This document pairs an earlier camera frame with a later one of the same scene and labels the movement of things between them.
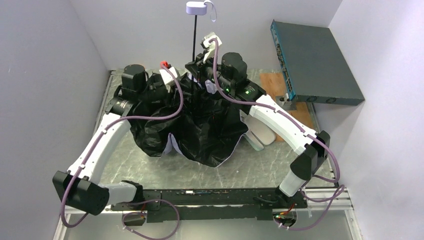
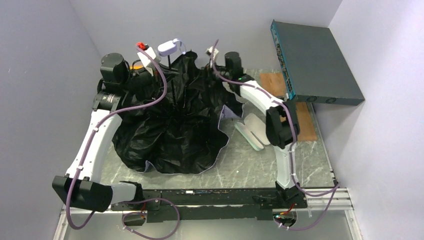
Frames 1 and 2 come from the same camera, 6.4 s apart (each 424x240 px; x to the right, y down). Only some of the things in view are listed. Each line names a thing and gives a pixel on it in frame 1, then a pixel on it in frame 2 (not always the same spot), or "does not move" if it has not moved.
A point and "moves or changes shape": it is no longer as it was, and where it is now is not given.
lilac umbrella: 189,114 moves or changes shape
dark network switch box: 314,69 does not move
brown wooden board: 273,85 does not move
